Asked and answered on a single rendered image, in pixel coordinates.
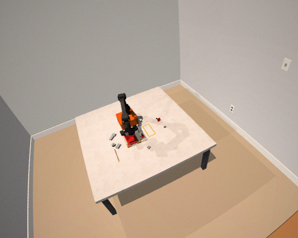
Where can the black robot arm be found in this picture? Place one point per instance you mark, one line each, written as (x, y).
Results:
(125, 112)

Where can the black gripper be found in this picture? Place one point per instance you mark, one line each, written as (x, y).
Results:
(122, 133)

